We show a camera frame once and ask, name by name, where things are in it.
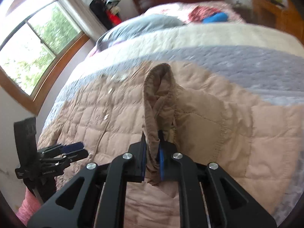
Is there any beige quilted jacket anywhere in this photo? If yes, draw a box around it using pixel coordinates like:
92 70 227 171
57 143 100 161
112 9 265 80
38 61 303 227

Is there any pink knit left sleeve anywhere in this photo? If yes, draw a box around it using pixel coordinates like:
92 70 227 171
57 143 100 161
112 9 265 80
16 188 42 226

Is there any wooden framed side window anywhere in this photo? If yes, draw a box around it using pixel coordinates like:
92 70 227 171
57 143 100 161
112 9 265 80
1 0 90 115

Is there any grey pillow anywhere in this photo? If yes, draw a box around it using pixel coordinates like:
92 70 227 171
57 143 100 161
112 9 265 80
96 14 185 51

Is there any grey window curtain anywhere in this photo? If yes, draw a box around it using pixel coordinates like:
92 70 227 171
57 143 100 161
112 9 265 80
58 0 107 42

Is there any grey floral quilted bedspread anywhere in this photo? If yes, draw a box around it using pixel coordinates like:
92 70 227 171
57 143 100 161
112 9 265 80
42 0 304 226

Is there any blue cloth on bed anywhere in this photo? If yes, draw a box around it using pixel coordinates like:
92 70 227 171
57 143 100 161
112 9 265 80
202 12 228 23

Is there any red patterned cloth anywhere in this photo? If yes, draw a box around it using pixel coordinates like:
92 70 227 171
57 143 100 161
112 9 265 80
188 6 221 22

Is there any wooden desk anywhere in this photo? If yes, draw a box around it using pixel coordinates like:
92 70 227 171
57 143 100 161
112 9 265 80
252 0 303 44

